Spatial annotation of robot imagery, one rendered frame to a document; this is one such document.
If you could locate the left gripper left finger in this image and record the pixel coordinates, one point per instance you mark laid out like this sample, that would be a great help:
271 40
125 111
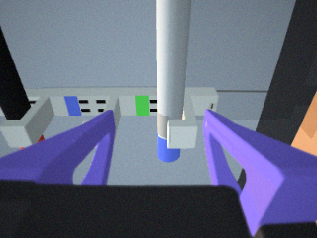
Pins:
53 160

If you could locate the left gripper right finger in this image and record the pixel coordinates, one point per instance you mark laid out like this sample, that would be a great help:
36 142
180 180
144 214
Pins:
281 184

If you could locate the black metal bar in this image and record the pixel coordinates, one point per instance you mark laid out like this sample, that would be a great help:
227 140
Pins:
13 98

